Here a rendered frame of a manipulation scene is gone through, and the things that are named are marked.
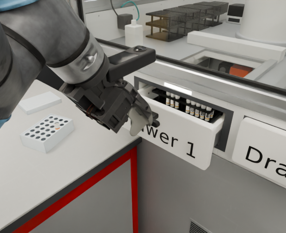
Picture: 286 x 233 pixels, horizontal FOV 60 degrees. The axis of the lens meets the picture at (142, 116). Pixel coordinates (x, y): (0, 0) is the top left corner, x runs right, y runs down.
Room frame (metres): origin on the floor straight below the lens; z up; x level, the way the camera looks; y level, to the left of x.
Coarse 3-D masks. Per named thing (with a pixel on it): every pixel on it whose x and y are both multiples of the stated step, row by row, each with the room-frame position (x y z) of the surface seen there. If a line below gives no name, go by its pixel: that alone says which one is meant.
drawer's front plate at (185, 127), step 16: (144, 96) 0.53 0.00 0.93; (160, 112) 0.47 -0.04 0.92; (176, 112) 0.45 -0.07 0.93; (128, 128) 0.54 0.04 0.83; (144, 128) 0.50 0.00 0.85; (160, 128) 0.47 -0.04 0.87; (176, 128) 0.44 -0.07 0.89; (192, 128) 0.42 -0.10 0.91; (208, 128) 0.39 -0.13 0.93; (160, 144) 0.47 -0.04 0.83; (176, 144) 0.44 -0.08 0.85; (208, 144) 0.39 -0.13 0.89; (192, 160) 0.41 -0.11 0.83; (208, 160) 0.39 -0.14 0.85
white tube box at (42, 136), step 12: (48, 120) 0.63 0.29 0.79; (60, 120) 0.63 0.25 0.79; (72, 120) 0.63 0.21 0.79; (24, 132) 0.56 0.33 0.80; (36, 132) 0.57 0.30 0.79; (48, 132) 0.56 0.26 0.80; (60, 132) 0.57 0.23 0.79; (24, 144) 0.54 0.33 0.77; (36, 144) 0.53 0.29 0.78; (48, 144) 0.53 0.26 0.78
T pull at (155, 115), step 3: (153, 114) 0.47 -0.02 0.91; (156, 114) 0.47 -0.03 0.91; (153, 117) 0.46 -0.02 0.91; (156, 117) 0.47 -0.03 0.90; (153, 120) 0.45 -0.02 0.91; (156, 120) 0.45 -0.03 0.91; (153, 123) 0.44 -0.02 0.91; (156, 123) 0.44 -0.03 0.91; (159, 123) 0.44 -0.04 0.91; (153, 126) 0.44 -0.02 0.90; (156, 126) 0.43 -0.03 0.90
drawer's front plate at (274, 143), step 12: (252, 120) 0.42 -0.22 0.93; (240, 132) 0.42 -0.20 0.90; (252, 132) 0.41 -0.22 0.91; (264, 132) 0.39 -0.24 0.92; (276, 132) 0.38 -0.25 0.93; (240, 144) 0.42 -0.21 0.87; (252, 144) 0.40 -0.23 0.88; (264, 144) 0.39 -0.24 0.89; (276, 144) 0.37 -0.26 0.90; (240, 156) 0.41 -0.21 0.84; (252, 156) 0.40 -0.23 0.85; (264, 156) 0.38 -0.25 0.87; (276, 156) 0.37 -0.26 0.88; (252, 168) 0.39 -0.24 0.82; (264, 168) 0.38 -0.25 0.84; (276, 168) 0.37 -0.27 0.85; (276, 180) 0.36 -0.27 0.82
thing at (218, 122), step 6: (138, 90) 0.63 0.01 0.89; (144, 90) 0.63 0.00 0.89; (150, 90) 0.65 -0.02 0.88; (150, 96) 0.65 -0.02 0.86; (156, 96) 0.67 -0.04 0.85; (216, 120) 0.56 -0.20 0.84; (222, 120) 0.47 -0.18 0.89; (216, 126) 0.45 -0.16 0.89; (222, 126) 0.47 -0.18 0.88; (216, 132) 0.45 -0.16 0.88; (216, 138) 0.45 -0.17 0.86; (216, 144) 0.45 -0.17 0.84
